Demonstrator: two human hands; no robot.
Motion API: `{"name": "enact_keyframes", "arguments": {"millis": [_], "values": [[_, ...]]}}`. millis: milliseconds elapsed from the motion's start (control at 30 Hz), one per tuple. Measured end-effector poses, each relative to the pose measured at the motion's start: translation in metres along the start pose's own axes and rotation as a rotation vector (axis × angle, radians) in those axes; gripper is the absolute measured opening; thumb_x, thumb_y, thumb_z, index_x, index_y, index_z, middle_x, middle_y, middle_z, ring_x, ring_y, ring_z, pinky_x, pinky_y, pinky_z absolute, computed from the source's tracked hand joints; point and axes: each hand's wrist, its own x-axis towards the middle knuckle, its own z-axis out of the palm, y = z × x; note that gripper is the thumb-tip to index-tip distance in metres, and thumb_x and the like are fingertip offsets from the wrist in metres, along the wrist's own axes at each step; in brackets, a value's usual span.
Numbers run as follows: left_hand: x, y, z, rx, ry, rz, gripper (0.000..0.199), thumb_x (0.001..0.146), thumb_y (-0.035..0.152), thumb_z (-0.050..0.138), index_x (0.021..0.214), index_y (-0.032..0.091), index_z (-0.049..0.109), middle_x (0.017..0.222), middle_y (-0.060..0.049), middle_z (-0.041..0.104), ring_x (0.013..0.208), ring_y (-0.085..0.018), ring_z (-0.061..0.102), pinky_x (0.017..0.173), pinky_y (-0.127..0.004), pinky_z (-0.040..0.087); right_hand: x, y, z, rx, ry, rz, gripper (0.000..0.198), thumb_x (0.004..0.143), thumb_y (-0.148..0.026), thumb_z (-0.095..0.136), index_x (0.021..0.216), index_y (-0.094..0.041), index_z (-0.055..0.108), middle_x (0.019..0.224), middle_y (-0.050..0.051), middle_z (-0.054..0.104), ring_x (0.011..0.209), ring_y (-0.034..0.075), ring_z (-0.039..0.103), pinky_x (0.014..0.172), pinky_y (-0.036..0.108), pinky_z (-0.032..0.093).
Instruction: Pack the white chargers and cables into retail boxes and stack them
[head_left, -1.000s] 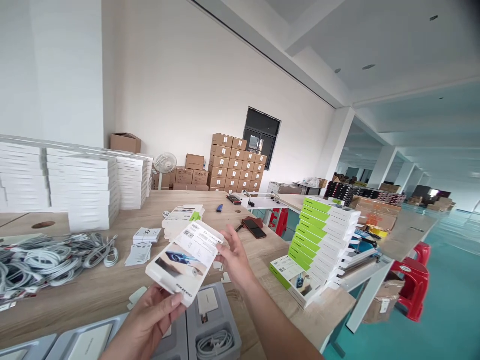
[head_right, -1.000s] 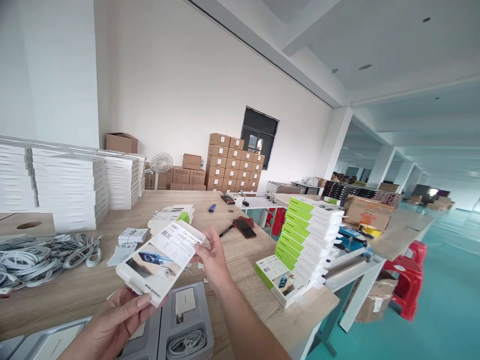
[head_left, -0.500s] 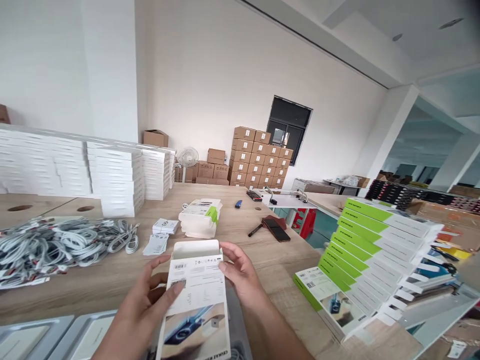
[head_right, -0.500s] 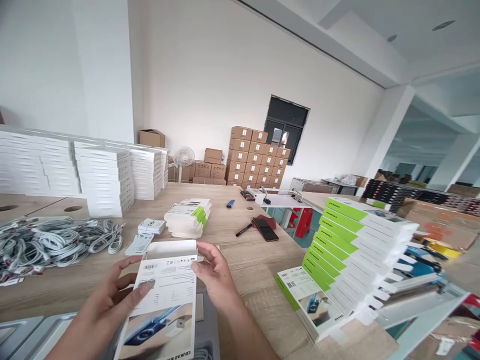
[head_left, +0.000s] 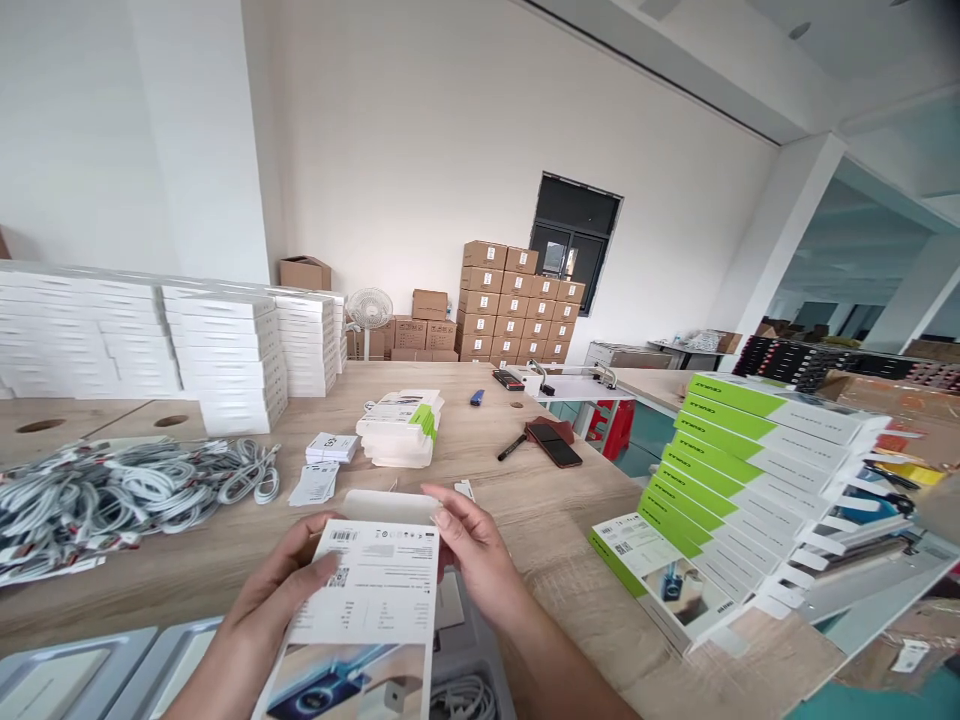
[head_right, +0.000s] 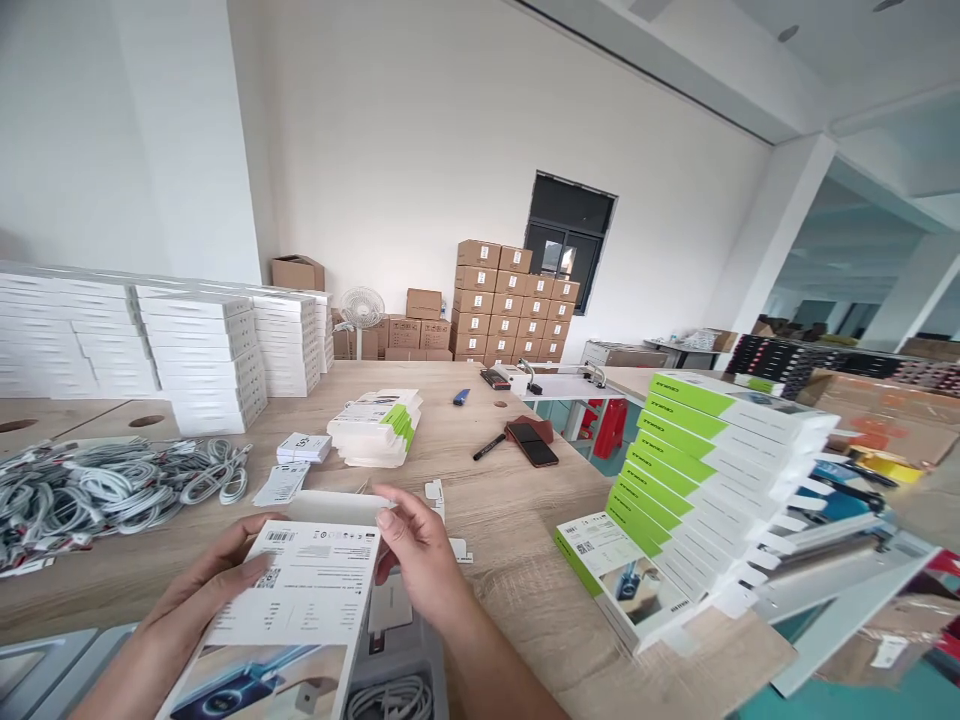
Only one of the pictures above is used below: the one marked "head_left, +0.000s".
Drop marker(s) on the person's right hand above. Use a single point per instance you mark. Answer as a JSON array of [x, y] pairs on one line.
[[487, 562]]

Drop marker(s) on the person's left hand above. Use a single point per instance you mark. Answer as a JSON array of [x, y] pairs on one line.
[[270, 585]]

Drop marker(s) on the person's left thumb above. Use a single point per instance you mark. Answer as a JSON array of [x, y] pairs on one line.
[[326, 574]]

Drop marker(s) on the person's left index finger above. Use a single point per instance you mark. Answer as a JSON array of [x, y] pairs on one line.
[[309, 527]]

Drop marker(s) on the person's right thumb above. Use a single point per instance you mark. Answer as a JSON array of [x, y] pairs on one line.
[[448, 532]]

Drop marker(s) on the person's right index finger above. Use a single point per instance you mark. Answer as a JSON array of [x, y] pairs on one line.
[[444, 496]]

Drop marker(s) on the white printed product box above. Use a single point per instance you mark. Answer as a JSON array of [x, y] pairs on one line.
[[375, 600]]

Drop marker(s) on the small white paper tab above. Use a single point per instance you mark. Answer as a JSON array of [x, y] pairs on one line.
[[465, 491]]

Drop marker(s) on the pile of white label tags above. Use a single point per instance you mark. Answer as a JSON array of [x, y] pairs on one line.
[[313, 484]]

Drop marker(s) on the pile of flat green-white packages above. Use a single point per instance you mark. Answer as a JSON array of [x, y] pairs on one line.
[[397, 431]]

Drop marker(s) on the stack of small white cards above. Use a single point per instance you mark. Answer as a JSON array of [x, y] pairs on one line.
[[330, 448]]

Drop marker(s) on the black marker pen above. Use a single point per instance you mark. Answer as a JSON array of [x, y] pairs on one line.
[[511, 447]]

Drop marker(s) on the dark phone with brown wallet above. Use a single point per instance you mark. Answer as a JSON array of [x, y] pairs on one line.
[[555, 442]]

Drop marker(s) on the black handheld device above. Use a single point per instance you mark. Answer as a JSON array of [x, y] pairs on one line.
[[508, 379]]

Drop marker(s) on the low stack of brown cartons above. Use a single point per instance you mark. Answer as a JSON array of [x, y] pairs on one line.
[[420, 330]]

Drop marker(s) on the grey plastic tray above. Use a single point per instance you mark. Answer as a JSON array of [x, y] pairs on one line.
[[60, 675], [169, 660]]

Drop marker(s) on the red plastic stool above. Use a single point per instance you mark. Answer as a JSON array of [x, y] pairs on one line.
[[611, 427]]

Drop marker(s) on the white standing fan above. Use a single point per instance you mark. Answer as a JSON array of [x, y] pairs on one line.
[[370, 309]]

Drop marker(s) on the tall stack of brown cartons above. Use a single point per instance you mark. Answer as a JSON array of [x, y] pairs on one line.
[[517, 307]]

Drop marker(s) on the stack of plain white boxes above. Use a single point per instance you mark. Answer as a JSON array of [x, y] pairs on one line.
[[150, 337]]

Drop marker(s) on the open brown carton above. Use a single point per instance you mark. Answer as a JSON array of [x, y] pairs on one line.
[[305, 274]]

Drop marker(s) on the grey side table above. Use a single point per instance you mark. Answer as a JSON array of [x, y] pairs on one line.
[[660, 352]]

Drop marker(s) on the stack of green-white retail boxes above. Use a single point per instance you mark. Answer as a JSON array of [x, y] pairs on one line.
[[735, 495]]

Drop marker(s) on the dark framed window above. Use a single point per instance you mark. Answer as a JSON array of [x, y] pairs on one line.
[[574, 232]]

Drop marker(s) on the shelf of dark packages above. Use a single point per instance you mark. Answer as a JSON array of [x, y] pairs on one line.
[[840, 364]]

